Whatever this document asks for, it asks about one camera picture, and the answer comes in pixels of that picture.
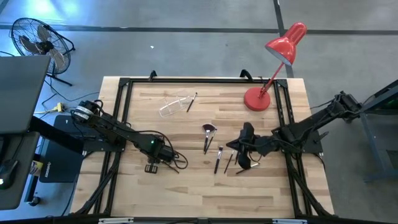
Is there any black floor cable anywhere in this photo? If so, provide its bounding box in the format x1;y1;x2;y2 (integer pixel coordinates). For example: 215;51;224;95
42;77;101;108

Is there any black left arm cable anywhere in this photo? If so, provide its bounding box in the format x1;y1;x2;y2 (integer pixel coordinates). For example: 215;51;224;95
123;126;189;171

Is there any black floor fan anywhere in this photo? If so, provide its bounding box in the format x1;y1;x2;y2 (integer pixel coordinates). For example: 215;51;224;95
10;17;76;87

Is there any black brush long silver ferrule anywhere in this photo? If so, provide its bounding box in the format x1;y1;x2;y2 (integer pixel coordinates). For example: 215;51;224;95
235;162;261;175

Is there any dark grey desk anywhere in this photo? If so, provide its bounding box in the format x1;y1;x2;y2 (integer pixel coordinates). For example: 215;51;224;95
0;132;40;211

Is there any black computer mouse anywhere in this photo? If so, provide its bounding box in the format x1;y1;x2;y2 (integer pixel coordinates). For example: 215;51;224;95
0;159;19;190

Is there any slim brush silver ferrule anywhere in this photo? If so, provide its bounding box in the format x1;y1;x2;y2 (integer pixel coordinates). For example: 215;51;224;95
186;92;198;113

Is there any silver edge bracket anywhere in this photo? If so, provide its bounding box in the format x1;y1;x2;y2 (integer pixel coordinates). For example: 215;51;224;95
98;217;134;224
272;218;308;224

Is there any clear acrylic organizer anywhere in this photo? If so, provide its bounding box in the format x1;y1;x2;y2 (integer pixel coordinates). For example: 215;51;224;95
159;95;193;118

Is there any medium black makeup brush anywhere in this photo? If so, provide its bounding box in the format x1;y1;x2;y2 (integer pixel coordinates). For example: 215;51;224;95
213;145;224;175

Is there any black aluminium table frame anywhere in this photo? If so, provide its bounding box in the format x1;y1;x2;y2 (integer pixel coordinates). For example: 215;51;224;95
70;76;335;220

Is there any black diagonal support beam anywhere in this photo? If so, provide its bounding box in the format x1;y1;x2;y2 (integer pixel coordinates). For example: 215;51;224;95
29;116;85;156

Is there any red desk lamp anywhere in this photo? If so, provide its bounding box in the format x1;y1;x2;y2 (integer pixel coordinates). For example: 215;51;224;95
243;21;308;112

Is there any yellow and black box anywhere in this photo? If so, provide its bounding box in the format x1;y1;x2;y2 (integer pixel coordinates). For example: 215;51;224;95
29;160;44;177

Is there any fan-shaped makeup brush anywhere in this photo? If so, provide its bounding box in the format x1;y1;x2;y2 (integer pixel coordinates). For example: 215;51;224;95
201;123;218;154

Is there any slim black makeup brush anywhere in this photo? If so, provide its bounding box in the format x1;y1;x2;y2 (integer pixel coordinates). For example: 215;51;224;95
203;128;218;156

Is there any blue-grey metal cart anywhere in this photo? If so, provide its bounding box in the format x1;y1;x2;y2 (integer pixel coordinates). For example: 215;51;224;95
357;79;398;184

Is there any yellow power plug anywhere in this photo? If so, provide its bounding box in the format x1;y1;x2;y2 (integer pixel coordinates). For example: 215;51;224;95
34;102;67;114

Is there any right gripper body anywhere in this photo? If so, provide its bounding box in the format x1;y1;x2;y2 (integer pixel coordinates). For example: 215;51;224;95
252;137;276;156

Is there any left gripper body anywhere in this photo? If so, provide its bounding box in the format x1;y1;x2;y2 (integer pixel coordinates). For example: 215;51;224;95
154;143;176;164

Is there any black computer case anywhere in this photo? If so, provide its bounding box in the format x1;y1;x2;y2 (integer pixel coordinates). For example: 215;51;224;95
39;114;94;184

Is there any large grey panel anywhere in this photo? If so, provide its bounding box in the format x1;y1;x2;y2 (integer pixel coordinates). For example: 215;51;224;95
0;55;52;135

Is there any thin black makeup brush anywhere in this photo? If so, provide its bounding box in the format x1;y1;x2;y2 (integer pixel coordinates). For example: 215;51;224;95
223;150;235;174

